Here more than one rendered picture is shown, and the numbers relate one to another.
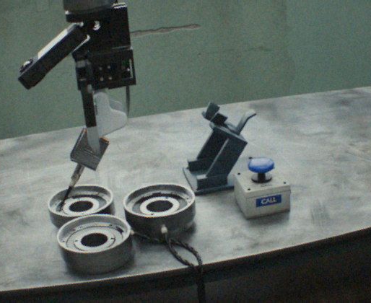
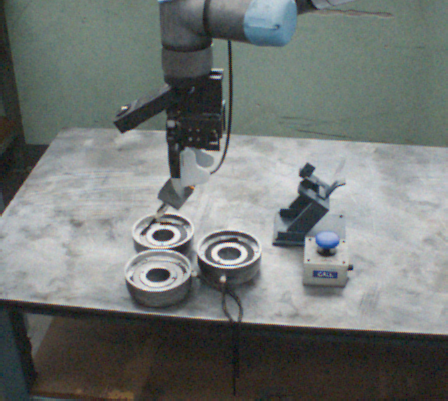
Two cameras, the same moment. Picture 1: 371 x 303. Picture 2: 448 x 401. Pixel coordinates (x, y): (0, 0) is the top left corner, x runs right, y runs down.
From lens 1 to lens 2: 35 cm
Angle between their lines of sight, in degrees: 16
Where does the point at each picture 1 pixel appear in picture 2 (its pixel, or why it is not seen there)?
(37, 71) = (130, 121)
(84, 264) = (139, 297)
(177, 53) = (362, 40)
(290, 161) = (377, 229)
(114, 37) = (206, 104)
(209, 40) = (400, 33)
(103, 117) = (188, 171)
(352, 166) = (434, 253)
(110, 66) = (198, 130)
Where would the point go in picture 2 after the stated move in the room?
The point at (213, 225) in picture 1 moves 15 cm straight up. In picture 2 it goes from (270, 282) to (274, 204)
